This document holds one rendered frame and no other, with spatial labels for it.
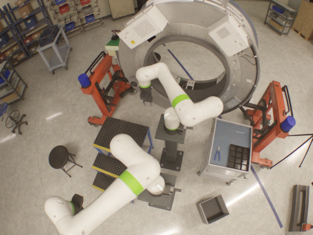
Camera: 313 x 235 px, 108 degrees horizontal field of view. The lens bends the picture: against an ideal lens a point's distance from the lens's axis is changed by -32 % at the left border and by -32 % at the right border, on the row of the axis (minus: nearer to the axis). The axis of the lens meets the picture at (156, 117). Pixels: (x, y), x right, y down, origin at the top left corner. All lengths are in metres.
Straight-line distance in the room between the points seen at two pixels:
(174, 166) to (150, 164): 1.62
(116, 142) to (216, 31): 0.92
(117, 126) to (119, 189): 1.37
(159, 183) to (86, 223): 0.57
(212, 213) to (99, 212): 1.80
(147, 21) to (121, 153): 0.87
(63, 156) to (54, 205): 1.65
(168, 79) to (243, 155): 1.16
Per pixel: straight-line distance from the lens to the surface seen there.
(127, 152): 0.73
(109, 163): 2.04
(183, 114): 0.90
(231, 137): 1.86
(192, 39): 1.32
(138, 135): 1.86
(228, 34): 1.18
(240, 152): 1.82
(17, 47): 6.48
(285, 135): 1.85
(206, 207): 2.28
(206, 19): 1.28
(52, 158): 2.44
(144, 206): 2.26
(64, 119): 3.28
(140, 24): 1.23
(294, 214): 2.75
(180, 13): 1.29
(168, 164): 2.31
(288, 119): 1.74
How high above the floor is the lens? 2.23
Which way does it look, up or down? 57 degrees down
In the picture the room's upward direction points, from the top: 8 degrees counter-clockwise
